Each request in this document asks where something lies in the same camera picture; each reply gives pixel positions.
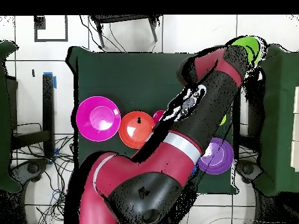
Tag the green bowl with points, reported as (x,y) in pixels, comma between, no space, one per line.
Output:
(251,46)

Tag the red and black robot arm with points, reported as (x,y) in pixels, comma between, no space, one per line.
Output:
(144,168)

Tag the magenta red cup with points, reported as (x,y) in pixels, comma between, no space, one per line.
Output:
(158,115)

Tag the wide orange-red bowl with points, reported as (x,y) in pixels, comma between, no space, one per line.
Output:
(135,133)

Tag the dark green tablecloth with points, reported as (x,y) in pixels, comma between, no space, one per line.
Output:
(128,81)

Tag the pink bowl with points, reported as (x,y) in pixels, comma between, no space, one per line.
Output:
(98,119)

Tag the lime yellow cup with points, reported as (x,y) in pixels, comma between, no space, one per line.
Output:
(223,120)

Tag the purple bowl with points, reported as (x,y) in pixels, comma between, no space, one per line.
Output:
(219,156)

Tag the blue tape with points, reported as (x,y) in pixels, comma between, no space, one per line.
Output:
(55,82)

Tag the black metal stand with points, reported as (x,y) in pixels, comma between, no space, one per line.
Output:
(121,18)

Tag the green cloth side table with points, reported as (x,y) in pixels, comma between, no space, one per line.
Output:
(278,116)
(4,116)

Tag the white boxes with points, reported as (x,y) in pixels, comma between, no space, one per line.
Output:
(296,128)

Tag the black square floor frame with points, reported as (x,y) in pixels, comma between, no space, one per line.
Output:
(39,22)

